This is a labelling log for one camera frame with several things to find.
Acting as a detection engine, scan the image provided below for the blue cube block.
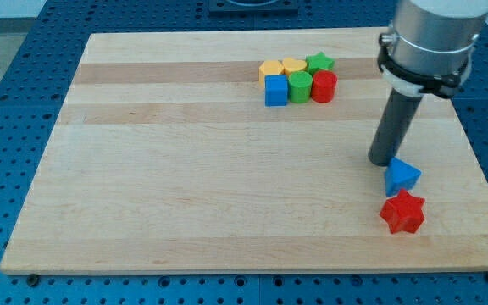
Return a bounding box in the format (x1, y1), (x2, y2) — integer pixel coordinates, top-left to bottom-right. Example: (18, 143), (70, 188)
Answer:
(264, 75), (288, 107)

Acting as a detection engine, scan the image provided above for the blue triangle block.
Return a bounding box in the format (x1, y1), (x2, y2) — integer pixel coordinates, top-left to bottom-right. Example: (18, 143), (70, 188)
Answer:
(384, 158), (422, 197)

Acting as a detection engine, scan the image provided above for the green star block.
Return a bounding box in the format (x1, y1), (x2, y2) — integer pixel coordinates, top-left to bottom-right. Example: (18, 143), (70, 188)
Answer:
(306, 52), (335, 75)

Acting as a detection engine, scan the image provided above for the yellow heart block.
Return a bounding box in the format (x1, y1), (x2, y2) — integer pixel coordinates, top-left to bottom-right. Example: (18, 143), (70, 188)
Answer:
(282, 57), (308, 76)

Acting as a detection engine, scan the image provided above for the red star block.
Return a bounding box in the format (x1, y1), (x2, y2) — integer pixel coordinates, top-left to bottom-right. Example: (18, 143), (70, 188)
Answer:
(380, 188), (425, 234)

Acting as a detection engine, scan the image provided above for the yellow hexagon block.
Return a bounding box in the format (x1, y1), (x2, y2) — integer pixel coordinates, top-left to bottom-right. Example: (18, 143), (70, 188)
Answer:
(258, 60), (284, 88)

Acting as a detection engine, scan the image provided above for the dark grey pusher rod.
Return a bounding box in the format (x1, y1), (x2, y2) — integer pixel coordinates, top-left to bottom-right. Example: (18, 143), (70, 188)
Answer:
(368, 89), (422, 167)

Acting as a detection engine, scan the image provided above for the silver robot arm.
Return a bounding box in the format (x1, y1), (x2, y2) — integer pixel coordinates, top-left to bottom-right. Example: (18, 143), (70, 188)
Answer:
(380, 0), (488, 75)

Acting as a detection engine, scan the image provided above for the green cylinder block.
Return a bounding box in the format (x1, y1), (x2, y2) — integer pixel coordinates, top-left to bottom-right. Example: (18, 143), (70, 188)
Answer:
(288, 71), (313, 103)

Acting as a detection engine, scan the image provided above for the red cylinder block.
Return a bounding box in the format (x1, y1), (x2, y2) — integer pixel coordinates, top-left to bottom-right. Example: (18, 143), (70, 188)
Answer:
(311, 70), (338, 103)

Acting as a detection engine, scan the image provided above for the wooden board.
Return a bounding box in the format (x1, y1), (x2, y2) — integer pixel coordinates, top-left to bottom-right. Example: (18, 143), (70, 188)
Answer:
(0, 27), (488, 275)

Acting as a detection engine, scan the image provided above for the black clamp ring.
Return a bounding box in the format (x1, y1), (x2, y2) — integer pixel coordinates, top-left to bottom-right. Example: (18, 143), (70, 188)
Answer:
(376, 25), (480, 100)

